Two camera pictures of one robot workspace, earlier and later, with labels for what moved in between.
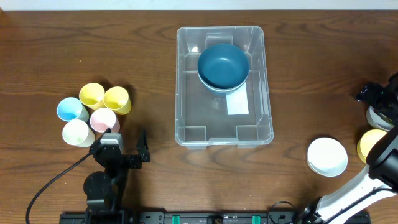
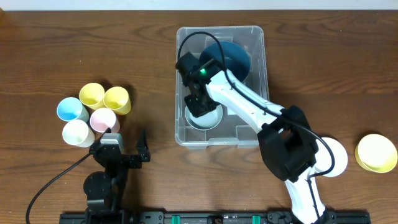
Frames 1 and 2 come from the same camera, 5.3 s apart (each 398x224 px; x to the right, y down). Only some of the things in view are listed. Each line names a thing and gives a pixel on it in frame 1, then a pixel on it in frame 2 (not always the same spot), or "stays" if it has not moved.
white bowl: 327,157 stays
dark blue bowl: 223,66 stays
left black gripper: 125,160 stays
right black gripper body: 374,96 to 199,106
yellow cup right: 117,99 stays
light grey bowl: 378,121 to 206,121
